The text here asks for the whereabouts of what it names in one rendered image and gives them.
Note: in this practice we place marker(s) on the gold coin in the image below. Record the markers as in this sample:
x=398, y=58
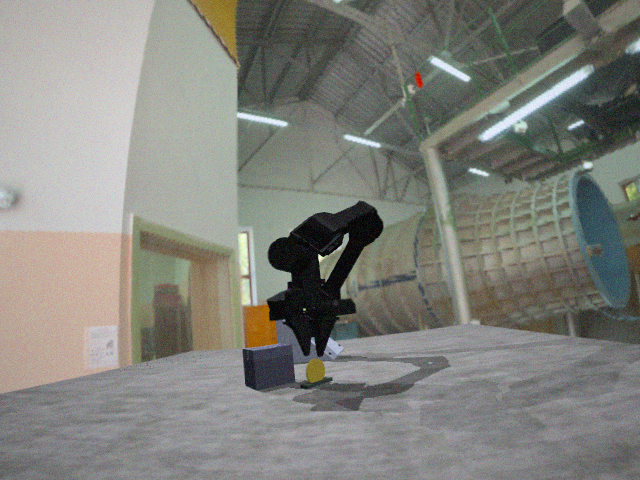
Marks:
x=315, y=370

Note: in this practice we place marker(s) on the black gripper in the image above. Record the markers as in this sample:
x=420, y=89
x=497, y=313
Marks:
x=325, y=312

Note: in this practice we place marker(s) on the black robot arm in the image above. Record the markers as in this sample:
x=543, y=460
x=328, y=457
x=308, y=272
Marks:
x=321, y=233

